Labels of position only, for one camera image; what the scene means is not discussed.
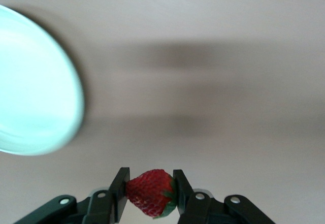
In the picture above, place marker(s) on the brown table cover sheet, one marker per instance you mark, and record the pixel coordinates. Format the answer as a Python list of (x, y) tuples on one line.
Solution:
[(203, 31)]

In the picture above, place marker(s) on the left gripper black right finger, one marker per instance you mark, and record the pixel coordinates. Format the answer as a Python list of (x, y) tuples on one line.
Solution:
[(188, 203)]

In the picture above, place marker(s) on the red strawberry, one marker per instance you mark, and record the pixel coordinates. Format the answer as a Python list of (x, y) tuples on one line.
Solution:
[(149, 191)]

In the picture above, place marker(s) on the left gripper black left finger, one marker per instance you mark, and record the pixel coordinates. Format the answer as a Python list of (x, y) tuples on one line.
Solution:
[(111, 203)]

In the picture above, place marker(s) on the pale green round plate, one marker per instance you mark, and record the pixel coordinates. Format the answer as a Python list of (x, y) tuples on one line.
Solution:
[(33, 81)]

